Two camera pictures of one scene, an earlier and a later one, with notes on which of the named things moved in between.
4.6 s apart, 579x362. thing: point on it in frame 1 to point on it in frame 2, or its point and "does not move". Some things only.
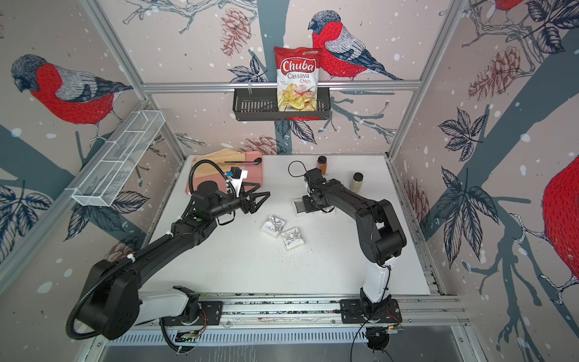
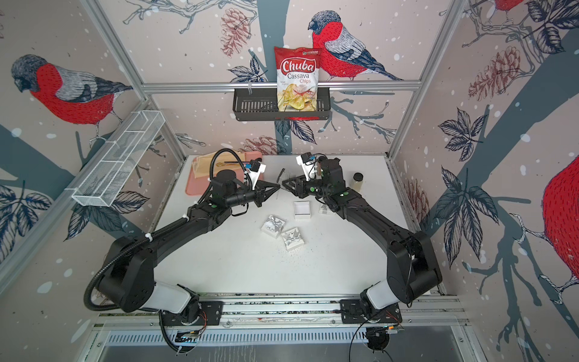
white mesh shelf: x=114 y=164 does not move
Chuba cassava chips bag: x=297 y=74 does not move
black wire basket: x=263 y=105 does not move
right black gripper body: x=309 y=204 to x=303 y=188
